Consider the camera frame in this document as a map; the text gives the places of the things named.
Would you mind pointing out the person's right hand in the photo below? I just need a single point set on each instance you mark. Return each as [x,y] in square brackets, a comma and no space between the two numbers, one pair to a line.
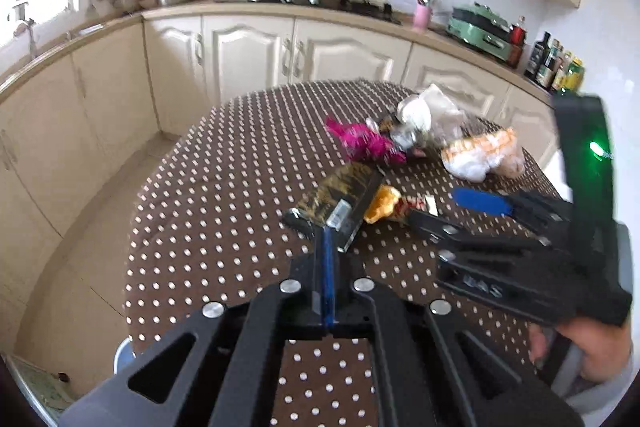
[600,347]

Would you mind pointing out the cream base kitchen cabinets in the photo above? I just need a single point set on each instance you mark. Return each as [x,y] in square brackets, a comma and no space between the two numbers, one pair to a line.
[250,47]

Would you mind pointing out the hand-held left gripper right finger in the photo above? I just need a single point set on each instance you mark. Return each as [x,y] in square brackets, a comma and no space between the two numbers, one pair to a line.
[345,287]

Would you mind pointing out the dark glass bottle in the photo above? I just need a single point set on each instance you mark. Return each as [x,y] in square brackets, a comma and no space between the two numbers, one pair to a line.
[536,54]

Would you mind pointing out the orange white plastic wrapper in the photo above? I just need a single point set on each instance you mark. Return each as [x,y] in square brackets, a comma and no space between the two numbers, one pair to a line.
[475,152]

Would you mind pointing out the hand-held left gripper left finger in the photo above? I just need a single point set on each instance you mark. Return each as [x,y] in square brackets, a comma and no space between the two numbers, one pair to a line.
[324,267]

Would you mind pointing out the pink foil wrapper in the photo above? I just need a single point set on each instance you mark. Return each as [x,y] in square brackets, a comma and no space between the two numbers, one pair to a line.
[367,142]

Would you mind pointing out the red label soda bottle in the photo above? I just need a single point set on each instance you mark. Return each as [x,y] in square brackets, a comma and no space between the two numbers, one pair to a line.
[517,42]

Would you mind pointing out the brown polka dot tablecloth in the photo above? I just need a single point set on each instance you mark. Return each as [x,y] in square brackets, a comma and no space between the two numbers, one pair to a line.
[225,207]

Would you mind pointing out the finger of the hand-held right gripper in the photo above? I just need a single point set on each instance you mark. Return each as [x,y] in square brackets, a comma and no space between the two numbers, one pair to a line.
[480,201]
[440,227]

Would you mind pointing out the white plastic bag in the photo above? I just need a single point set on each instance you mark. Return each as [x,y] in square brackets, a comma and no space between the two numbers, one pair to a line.
[417,109]

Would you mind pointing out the blue plastic waste bin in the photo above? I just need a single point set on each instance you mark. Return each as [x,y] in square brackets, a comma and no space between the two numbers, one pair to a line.
[122,357]

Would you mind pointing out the green electric cooker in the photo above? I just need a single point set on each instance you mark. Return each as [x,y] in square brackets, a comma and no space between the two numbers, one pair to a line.
[475,32]

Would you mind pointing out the pink utensil holder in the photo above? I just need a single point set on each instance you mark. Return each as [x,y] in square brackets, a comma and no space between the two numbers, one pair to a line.
[422,17]

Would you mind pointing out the dark sauce bottle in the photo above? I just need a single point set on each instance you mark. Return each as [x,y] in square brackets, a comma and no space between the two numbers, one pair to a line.
[550,69]

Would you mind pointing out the silver foil wrapper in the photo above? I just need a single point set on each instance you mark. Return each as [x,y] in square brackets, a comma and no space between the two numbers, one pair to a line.
[405,138]

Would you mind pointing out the black gold foil packet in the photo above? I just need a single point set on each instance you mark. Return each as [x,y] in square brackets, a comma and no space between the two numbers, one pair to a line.
[340,192]

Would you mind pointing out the yellow red snack wrapper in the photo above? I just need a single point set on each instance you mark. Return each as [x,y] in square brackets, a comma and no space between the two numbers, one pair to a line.
[382,204]

